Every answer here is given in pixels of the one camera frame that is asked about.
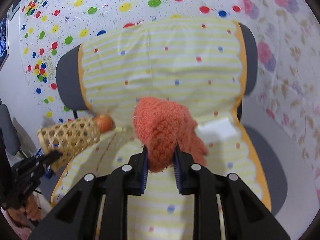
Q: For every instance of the balloon pattern wall sheet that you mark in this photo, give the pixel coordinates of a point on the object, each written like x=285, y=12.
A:
x=51, y=28

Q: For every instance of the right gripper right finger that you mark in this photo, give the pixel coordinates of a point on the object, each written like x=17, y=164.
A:
x=224, y=206

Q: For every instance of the person's left hand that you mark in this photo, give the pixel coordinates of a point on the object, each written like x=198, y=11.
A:
x=29, y=209

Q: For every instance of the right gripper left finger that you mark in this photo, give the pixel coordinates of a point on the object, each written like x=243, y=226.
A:
x=96, y=207

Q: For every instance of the floral pattern wall sheet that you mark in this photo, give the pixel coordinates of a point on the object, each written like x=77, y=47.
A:
x=287, y=36

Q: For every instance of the red apple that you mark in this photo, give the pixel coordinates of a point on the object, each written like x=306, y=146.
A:
x=104, y=123

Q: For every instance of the orange knit glove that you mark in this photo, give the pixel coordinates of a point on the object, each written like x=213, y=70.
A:
x=163, y=125

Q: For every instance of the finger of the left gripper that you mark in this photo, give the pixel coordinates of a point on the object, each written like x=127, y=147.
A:
x=50, y=158

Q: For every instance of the white paper sheet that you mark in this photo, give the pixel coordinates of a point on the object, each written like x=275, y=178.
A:
x=216, y=130

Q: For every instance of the yellow striped chair cover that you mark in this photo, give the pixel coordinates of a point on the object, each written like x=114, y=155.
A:
x=198, y=62

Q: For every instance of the grey office chair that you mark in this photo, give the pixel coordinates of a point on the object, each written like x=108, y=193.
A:
x=68, y=86

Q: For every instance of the woven bamboo basket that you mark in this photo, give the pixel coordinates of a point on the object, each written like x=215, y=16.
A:
x=69, y=138

